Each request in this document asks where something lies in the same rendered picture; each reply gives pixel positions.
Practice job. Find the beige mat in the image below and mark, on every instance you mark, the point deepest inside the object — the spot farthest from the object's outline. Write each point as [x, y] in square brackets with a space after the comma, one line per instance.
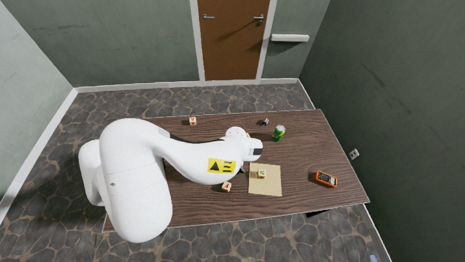
[270, 185]

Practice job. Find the green drink can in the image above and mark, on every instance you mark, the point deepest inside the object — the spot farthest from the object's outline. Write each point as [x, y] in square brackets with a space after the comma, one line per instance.
[278, 132]

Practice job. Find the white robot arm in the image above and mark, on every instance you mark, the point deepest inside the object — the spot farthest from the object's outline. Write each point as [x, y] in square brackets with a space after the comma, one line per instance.
[131, 152]

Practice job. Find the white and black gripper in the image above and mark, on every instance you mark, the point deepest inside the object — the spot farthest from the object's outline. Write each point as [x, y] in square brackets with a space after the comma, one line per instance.
[241, 170]

